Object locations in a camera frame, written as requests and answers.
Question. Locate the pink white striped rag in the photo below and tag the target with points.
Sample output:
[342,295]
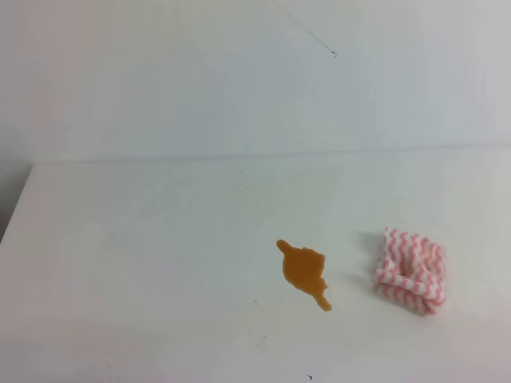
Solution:
[411,271]

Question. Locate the brown coffee stain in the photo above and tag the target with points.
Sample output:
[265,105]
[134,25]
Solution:
[303,268]

